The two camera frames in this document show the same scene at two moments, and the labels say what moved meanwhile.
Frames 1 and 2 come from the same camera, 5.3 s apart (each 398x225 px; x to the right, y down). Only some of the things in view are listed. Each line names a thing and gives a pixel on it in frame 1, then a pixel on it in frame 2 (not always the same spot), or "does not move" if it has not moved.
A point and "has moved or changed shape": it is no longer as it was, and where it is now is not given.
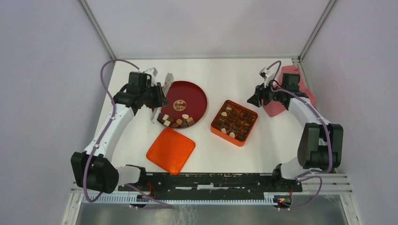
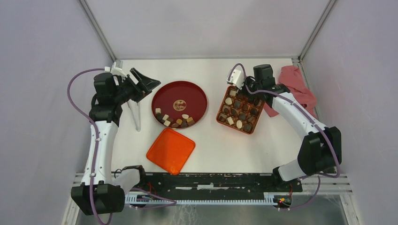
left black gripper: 161,100 -> 146,85
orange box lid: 171,151 does not move
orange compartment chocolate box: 233,122 has moved or changed shape
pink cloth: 273,108 does not move
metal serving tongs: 168,81 -> 134,107
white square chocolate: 167,123 does not move
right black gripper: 260,93 -> 248,79
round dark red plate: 184,97 does not move
